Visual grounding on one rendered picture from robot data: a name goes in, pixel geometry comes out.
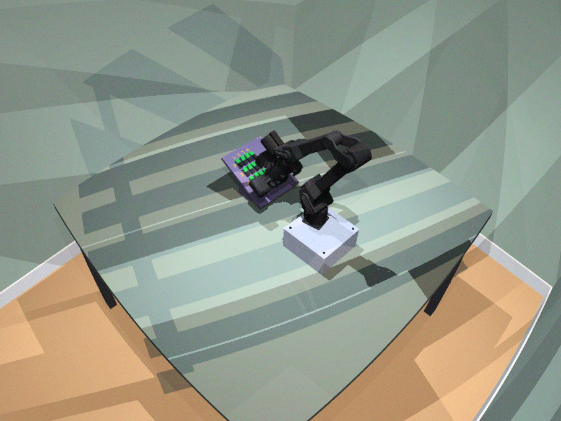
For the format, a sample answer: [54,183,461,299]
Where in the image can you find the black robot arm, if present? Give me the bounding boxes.
[255,131,372,230]

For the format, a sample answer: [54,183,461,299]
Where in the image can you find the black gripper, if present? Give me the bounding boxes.
[248,162,302,197]

